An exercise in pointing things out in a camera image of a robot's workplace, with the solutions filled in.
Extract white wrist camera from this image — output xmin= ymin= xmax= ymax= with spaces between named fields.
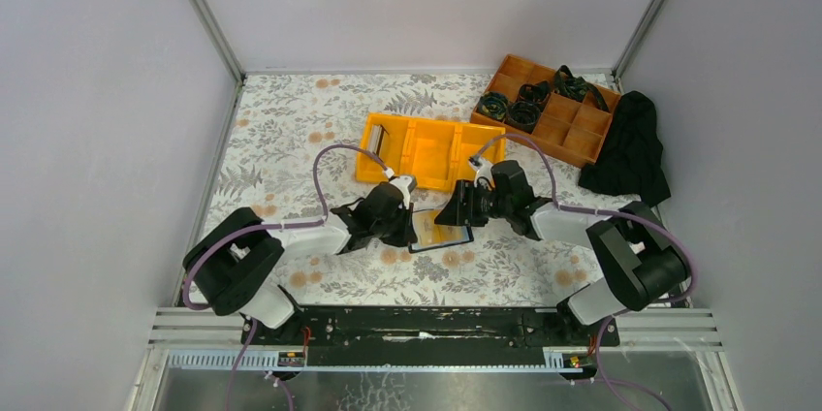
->
xmin=468 ymin=155 xmax=493 ymax=190
xmin=383 ymin=168 xmax=417 ymax=209

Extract blue yellow rolled tie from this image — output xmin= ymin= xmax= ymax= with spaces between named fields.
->
xmin=477 ymin=91 xmax=509 ymax=122

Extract black rolled tie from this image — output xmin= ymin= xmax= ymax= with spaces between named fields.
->
xmin=517 ymin=80 xmax=552 ymax=110

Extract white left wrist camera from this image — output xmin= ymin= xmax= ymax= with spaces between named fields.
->
xmin=383 ymin=168 xmax=417 ymax=209

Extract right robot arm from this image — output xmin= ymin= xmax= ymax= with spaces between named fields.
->
xmin=434 ymin=160 xmax=691 ymax=326

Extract dark floral rolled tie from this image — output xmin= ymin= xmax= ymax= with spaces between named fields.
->
xmin=505 ymin=101 xmax=542 ymax=134

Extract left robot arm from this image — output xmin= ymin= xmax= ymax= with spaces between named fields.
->
xmin=182 ymin=175 xmax=417 ymax=328

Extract wooden compartment organizer tray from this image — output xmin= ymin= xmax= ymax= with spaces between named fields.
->
xmin=470 ymin=54 xmax=622 ymax=168

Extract black cloth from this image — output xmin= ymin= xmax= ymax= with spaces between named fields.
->
xmin=578 ymin=90 xmax=672 ymax=206

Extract black leather card holder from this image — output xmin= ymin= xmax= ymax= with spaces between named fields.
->
xmin=408 ymin=207 xmax=475 ymax=255

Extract dark green rolled tie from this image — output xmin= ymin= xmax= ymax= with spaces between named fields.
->
xmin=553 ymin=65 xmax=610 ymax=112

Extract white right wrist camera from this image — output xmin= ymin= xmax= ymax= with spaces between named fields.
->
xmin=468 ymin=155 xmax=493 ymax=190

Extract floral patterned table mat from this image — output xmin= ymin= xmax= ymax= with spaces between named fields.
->
xmin=182 ymin=73 xmax=673 ymax=308

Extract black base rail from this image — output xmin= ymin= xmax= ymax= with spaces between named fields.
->
xmin=241 ymin=305 xmax=620 ymax=368

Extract yellow plastic divided bin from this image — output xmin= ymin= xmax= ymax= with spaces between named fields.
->
xmin=360 ymin=113 xmax=505 ymax=193

